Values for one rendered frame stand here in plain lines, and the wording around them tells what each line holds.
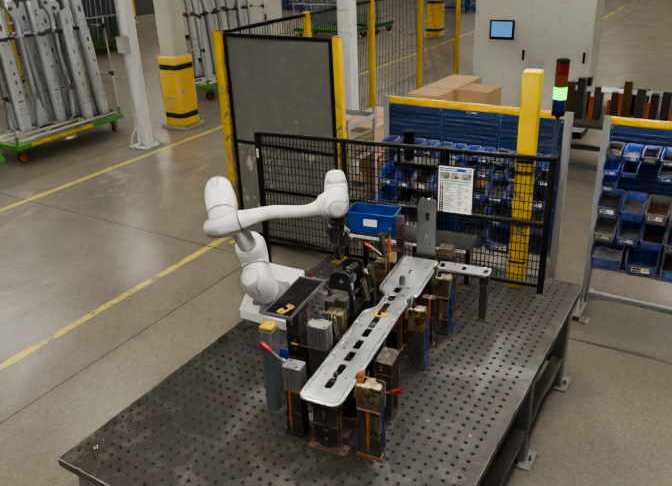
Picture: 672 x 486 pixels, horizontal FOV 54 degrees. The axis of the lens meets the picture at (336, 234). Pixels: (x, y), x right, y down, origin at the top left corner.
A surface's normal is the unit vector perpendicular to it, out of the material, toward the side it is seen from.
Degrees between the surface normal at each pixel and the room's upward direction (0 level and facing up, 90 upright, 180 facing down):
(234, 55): 90
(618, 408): 0
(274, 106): 91
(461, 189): 90
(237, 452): 0
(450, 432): 0
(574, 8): 90
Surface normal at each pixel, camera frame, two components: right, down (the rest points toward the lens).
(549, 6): -0.52, 0.37
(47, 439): -0.04, -0.91
